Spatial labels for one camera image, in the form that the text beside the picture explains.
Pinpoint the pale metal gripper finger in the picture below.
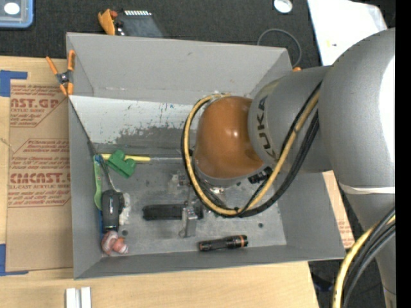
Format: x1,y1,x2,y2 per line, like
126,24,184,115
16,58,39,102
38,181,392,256
169,171,189,193
179,207,198,239

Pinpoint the black long flat block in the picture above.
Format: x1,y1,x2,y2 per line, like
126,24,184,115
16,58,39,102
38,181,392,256
141,203,204,221

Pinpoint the black flashlight with orange rings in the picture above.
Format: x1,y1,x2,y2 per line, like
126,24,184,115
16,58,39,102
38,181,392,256
197,234,249,253

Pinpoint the yellow and grey stick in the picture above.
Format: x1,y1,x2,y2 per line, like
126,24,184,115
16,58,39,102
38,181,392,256
100,153,184,164

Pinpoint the green plastic toy block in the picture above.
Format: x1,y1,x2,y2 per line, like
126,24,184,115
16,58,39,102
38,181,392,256
107,150,137,179

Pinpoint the white crumpled plastic piece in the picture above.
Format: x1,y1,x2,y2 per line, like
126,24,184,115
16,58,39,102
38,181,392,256
119,192,133,225

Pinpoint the black and grey computer mouse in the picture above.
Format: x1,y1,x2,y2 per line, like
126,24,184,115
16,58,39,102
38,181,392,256
100,189,126,232

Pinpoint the grey metal bin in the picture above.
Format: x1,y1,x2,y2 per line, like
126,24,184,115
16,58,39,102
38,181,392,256
66,32,347,280

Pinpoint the brown cardboard board, red print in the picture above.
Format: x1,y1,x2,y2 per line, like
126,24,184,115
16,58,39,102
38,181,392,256
0,55,356,277

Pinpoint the black cylinder on white bracket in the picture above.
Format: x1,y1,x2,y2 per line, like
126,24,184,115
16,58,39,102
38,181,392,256
248,167,274,185

